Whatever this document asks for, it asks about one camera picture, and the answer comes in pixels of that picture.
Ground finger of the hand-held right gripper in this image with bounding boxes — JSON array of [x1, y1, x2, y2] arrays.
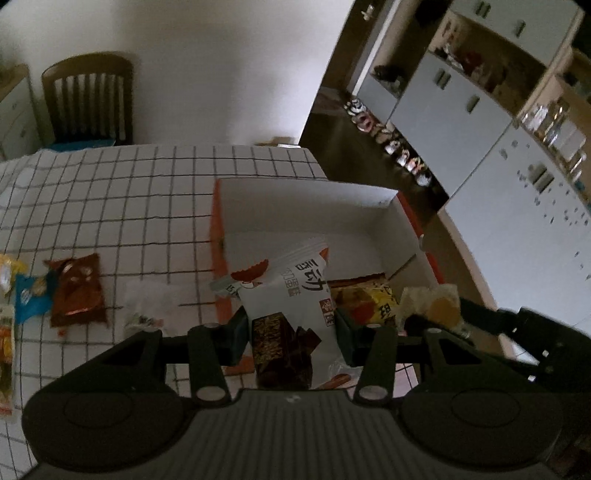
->
[[461, 298, 507, 336]]

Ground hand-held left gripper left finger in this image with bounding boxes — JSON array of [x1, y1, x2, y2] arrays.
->
[[98, 308, 253, 408]]

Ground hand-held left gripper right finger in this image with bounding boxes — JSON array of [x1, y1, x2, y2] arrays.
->
[[335, 309, 508, 404]]

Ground dark brown chocolate bar packet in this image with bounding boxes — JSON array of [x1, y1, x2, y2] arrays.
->
[[252, 311, 322, 389]]

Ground pale yellow snack packet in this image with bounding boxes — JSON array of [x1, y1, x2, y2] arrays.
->
[[398, 283, 463, 336]]

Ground white snack packet red print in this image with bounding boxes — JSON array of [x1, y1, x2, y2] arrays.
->
[[210, 235, 357, 385]]

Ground white cardboard box orange outside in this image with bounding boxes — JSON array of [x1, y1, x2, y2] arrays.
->
[[209, 178, 447, 326]]

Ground brown cookie packet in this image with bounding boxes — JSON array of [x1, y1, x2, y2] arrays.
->
[[43, 252, 110, 329]]

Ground yellow packet black print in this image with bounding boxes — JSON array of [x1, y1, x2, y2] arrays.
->
[[331, 276, 399, 329]]

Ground clear plastic snack packet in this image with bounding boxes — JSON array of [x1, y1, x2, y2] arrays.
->
[[121, 281, 180, 337]]

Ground checked white tablecloth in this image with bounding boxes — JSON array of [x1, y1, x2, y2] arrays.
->
[[0, 144, 426, 469]]

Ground row of shoes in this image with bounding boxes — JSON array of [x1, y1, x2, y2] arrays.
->
[[343, 98, 435, 188]]

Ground group of glass jars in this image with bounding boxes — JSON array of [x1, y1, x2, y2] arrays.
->
[[521, 99, 588, 174]]

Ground blue snack packet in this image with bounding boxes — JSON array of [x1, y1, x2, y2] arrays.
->
[[14, 274, 52, 320]]

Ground wooden chair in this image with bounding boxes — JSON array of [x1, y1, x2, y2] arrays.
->
[[41, 52, 136, 149]]

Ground white drawer cabinet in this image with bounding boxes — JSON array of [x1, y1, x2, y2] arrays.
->
[[0, 64, 41, 161]]

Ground grey wall cabinet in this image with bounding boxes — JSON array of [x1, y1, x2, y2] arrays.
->
[[353, 0, 591, 333]]

